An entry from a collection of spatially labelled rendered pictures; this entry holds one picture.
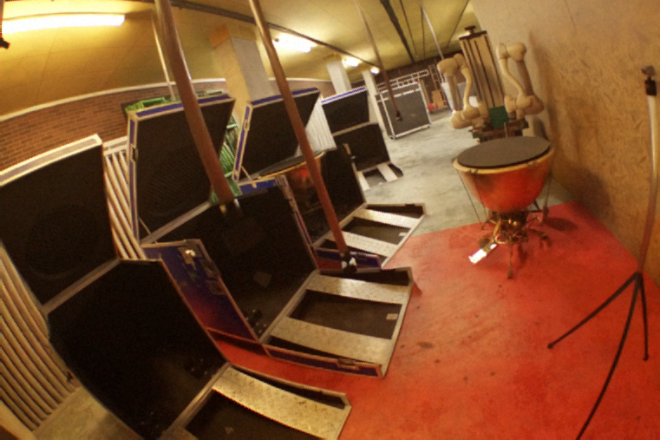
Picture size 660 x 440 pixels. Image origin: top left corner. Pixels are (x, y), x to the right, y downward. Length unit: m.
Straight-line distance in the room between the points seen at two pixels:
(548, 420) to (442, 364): 0.65
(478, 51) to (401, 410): 3.22
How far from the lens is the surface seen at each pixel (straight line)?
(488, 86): 3.28
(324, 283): 2.17
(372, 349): 1.68
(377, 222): 3.03
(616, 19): 1.91
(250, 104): 2.72
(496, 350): 1.59
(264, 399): 1.64
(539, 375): 1.52
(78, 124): 4.77
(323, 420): 1.51
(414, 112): 9.43
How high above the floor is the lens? 1.29
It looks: 14 degrees down
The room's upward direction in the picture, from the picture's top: 20 degrees counter-clockwise
